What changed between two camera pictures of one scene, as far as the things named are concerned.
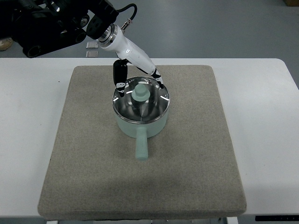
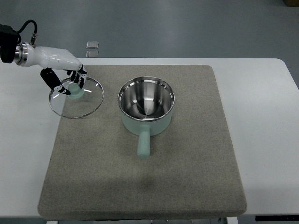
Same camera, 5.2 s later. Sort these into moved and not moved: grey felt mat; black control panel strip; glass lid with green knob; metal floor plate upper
Moved: glass lid with green knob
Not moved: metal floor plate upper; black control panel strip; grey felt mat
